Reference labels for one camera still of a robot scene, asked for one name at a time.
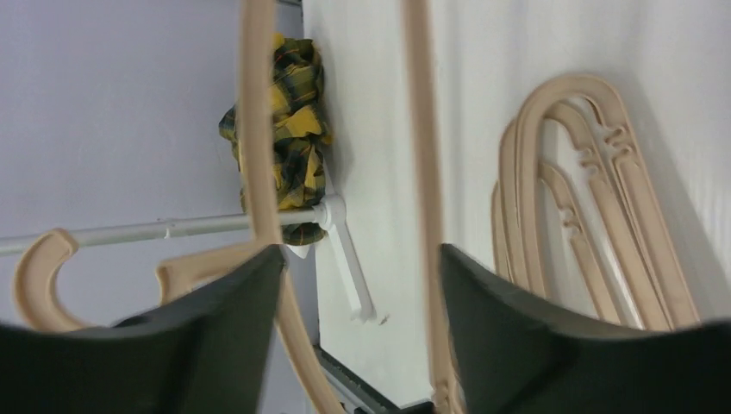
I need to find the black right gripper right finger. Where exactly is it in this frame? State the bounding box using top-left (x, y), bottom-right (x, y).
top-left (440, 244), bottom-right (730, 413)

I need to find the yellow plaid cloth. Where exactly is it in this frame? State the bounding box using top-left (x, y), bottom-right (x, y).
top-left (218, 33), bottom-right (334, 247)

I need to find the white rack foot near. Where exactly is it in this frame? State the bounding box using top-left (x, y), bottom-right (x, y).
top-left (285, 166), bottom-right (378, 324)

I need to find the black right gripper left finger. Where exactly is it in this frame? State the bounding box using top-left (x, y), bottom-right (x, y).
top-left (1, 245), bottom-right (286, 413)

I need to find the white rack left pole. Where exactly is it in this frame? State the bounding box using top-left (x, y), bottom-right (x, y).
top-left (1, 208), bottom-right (324, 257)

